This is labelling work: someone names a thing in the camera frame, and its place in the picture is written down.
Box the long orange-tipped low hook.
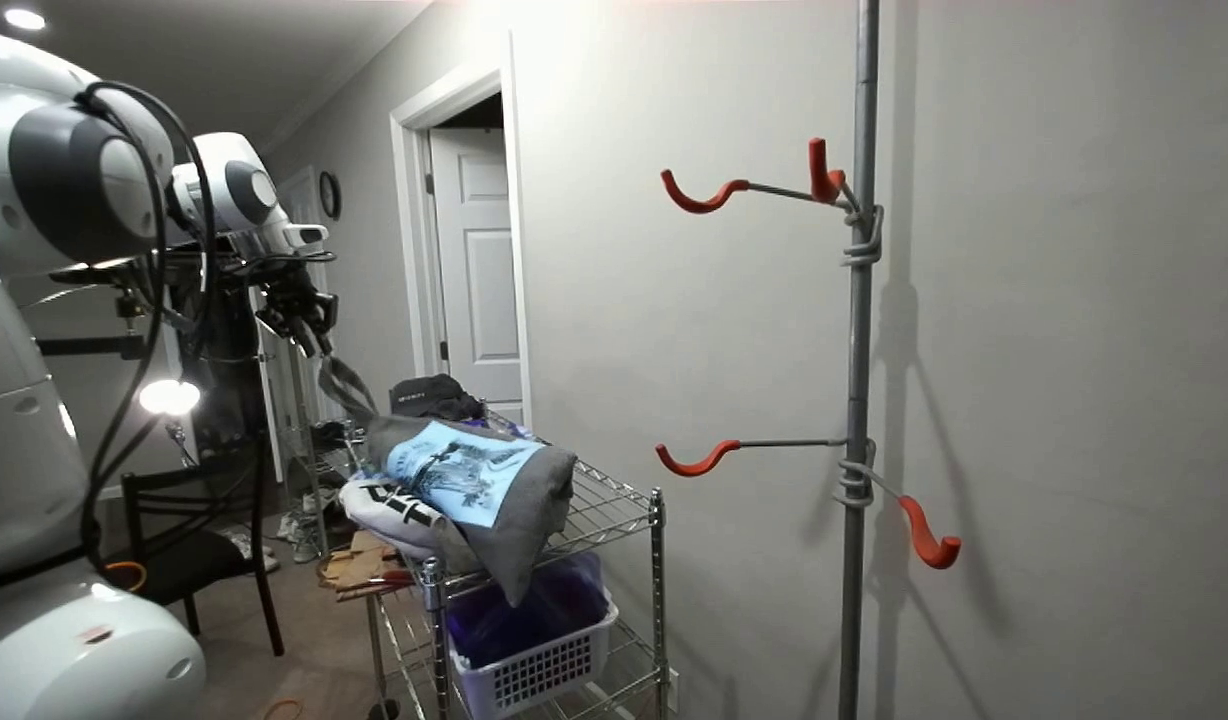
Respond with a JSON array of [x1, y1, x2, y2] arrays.
[[652, 433, 853, 484]]

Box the glowing round lamp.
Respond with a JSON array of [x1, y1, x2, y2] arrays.
[[138, 372, 207, 463]]

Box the orange floor cord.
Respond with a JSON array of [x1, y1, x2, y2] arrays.
[[255, 691, 326, 720]]

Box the grey metal coat rack pole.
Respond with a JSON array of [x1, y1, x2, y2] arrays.
[[834, 0, 892, 720]]

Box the black chair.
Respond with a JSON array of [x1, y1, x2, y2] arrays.
[[118, 450, 292, 661]]

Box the dark oval wall clock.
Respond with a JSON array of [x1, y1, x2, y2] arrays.
[[316, 167, 347, 225]]

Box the short orange-tipped high hook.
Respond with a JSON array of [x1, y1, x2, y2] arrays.
[[805, 134, 853, 209]]

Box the white plastic laundry basket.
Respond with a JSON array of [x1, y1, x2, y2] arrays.
[[441, 568, 625, 720]]

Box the brown cloth pile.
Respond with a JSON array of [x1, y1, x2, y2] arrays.
[[316, 527, 422, 602]]

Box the black backpack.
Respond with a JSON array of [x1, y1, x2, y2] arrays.
[[390, 372, 489, 422]]

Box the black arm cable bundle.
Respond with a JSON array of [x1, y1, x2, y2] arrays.
[[74, 76, 229, 535]]

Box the white panel door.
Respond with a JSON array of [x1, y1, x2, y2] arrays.
[[390, 56, 531, 428]]

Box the short orange-tipped low hook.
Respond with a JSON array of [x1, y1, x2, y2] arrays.
[[849, 458, 970, 571]]

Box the chrome wire shelving cart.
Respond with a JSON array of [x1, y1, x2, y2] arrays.
[[340, 422, 678, 720]]

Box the long orange-tipped high hook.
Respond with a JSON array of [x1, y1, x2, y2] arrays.
[[656, 165, 861, 221]]

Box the grey tote bag blue print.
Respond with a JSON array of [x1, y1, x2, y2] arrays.
[[310, 337, 581, 612]]

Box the black camera stand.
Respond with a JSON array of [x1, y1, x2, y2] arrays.
[[36, 256, 205, 370]]

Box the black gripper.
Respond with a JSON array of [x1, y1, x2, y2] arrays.
[[255, 281, 340, 355]]

